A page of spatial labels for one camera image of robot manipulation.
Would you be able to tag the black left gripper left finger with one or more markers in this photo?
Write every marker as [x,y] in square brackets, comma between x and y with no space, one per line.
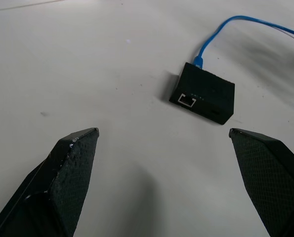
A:
[62,177]

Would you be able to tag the black network adapter box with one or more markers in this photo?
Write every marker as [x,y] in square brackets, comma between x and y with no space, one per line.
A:
[206,93]

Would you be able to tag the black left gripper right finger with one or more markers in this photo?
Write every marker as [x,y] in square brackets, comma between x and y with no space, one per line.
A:
[267,177]

